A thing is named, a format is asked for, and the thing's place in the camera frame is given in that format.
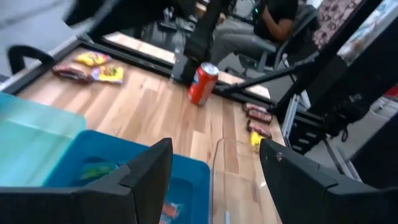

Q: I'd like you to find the red soda can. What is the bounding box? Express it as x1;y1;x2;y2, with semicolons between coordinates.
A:
187;62;220;106

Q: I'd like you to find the clear plastic bin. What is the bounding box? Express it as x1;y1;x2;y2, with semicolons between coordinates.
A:
212;138;282;224

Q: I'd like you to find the black aluminium table frame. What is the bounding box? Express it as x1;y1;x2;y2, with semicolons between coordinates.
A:
0;0;398;190

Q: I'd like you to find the green translucent plastic bin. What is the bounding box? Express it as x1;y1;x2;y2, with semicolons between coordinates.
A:
0;91;87;187

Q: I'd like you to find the yellow pink candy bag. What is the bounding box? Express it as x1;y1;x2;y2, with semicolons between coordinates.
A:
91;65;124;84

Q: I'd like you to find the grey office chair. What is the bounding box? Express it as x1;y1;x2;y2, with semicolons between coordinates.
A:
236;6;321;72

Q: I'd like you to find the yellow purple candy bag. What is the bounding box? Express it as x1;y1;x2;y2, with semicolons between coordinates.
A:
76;51;112;67

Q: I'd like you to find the blue plastic bin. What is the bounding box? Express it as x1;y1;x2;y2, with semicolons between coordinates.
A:
43;129;212;224

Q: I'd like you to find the green candy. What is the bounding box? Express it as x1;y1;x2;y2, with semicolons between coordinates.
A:
79;161;119;181

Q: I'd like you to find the patterned cloth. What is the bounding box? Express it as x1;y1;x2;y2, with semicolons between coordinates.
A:
312;0;363;50

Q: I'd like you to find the black table clamp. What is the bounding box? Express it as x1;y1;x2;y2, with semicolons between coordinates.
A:
7;45;55;75

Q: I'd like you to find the person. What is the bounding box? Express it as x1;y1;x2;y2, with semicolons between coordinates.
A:
211;0;299;66

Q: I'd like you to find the brown red candy bar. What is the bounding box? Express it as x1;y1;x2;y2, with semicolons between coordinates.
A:
246;108;274;124
246;119;273;139
242;102;269;113
52;63;94;84

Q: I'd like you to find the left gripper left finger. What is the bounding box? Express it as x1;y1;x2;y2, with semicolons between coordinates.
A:
0;138;174;224

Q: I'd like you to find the silver metal bracket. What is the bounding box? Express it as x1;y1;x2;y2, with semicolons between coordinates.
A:
281;91;312;139

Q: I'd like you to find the pink candy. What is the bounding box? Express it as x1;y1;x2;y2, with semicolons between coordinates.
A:
161;202;181;223

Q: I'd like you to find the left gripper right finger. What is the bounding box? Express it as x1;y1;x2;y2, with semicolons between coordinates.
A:
259;138;398;224

